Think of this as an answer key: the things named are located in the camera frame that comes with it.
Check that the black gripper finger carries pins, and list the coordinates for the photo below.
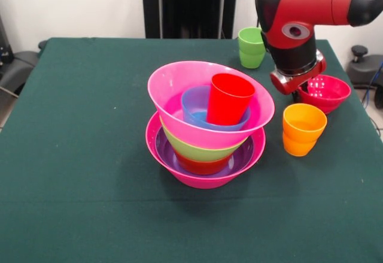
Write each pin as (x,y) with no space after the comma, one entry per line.
(297,96)
(304,88)

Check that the light green cup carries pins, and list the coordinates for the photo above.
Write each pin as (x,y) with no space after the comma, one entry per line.
(249,50)

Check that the light green bowl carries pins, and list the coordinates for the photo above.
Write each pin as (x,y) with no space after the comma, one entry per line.
(197,152)

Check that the dark green tablecloth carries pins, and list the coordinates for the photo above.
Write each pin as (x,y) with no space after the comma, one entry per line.
(119,215)

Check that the red cup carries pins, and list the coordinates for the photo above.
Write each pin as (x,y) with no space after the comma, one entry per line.
(227,101)

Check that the large pink bowl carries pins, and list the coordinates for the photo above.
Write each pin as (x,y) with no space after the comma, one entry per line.
(203,182)
(167,77)

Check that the purple bowl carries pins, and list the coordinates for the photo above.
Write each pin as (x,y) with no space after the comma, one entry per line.
(166,155)

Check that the orange cup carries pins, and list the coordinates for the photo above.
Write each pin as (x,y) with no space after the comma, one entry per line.
(303,134)

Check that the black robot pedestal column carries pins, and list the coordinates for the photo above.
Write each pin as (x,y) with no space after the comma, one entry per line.
(185,5)

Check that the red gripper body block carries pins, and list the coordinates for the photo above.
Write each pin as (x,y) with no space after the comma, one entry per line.
(290,86)

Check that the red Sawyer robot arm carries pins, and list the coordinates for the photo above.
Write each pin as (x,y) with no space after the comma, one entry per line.
(299,14)

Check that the blue bowl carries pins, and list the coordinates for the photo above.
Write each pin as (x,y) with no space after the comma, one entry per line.
(194,101)

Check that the orange-red bowl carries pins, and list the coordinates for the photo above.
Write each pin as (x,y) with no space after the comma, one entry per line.
(203,167)

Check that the small magenta bowl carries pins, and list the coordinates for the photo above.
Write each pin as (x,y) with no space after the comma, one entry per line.
(332,95)

